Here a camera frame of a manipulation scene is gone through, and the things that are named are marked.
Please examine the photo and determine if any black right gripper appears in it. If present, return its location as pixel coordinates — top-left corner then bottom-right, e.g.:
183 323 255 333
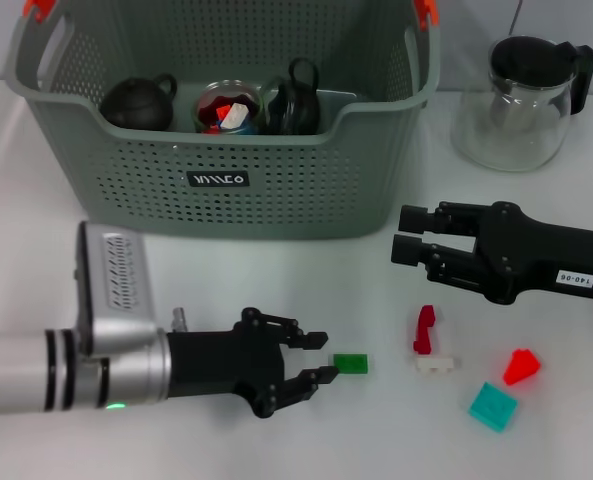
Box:
390 200 593 307

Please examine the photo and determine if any orange-red slope brick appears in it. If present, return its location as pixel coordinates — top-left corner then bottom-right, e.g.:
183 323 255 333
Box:
502 348 542 386

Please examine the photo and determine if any dark red curved brick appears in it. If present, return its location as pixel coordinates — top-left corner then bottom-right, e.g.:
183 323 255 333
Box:
413 304 438 354

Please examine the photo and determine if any teal square brick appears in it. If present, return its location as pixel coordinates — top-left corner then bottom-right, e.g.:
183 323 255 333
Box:
467 382 519 434

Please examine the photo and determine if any white two-stud brick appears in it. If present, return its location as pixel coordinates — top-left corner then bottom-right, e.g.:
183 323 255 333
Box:
220 102 251 130

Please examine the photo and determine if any glass pitcher black lid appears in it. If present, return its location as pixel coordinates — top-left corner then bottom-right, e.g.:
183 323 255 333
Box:
449 34 593 174

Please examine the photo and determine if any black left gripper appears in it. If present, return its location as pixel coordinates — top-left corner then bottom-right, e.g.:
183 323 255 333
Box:
165 307 340 420

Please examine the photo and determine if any glass teacup black sleeve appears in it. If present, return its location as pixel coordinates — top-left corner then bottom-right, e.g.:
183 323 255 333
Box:
194 81 268 136
259 57 323 136

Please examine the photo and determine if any blue square brick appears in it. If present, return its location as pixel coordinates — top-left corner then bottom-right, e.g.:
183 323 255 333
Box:
214 117 257 136

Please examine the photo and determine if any grey perforated plastic storage bin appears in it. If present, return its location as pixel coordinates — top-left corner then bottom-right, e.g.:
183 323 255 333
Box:
4 0 443 241

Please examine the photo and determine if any green two-stud brick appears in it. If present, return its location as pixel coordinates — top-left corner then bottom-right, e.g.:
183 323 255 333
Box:
332 353 370 375

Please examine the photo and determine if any white notched brick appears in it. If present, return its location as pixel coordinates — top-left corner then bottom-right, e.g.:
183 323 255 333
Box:
414 354 463 376

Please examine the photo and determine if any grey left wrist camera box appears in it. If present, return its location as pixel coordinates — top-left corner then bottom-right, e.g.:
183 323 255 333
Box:
73 221 158 359

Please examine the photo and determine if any black clay teapot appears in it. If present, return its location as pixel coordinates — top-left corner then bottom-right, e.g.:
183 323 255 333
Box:
99 72 180 132

